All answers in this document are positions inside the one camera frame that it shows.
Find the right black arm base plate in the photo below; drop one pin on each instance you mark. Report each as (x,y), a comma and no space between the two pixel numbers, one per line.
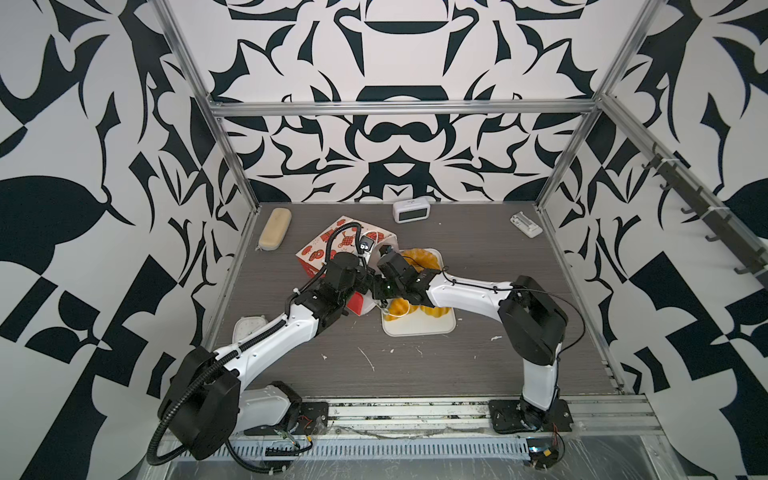
(517,416)

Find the grey wall hook rack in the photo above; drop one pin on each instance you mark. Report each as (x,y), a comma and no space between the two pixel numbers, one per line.
(739,222)

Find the yellow fake croissant bread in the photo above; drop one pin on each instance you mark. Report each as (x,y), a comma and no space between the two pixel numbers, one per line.
(396,309)

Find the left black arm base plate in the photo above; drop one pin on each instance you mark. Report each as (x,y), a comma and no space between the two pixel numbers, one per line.
(303,418)

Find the yellow fake braided bread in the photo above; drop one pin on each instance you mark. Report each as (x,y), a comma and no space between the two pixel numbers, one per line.
(421,259)

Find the beige glasses case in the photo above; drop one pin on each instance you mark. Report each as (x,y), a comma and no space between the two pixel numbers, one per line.
(275,229)

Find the white digital alarm clock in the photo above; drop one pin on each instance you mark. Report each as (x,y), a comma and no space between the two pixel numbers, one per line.
(407,211)

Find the white perforated cable duct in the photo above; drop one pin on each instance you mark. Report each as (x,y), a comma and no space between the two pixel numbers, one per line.
(379,449)

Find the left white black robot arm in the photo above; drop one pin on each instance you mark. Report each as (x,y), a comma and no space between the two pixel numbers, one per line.
(205,403)

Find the small white remote device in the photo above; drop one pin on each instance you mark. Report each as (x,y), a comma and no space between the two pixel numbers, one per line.
(525,225)

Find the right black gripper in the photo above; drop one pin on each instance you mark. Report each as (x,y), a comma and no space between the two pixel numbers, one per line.
(376,283)

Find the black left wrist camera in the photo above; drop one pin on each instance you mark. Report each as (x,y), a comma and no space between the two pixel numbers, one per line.
(366,244)

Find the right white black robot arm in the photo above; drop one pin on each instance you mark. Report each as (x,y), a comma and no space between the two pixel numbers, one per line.
(534,323)

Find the white plastic tray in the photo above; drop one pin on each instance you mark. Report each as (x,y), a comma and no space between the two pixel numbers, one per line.
(419,323)

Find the red white paper bag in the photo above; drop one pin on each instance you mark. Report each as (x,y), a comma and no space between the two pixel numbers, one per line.
(344,238)

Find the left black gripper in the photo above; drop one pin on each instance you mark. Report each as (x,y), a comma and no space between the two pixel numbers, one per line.
(364,283)

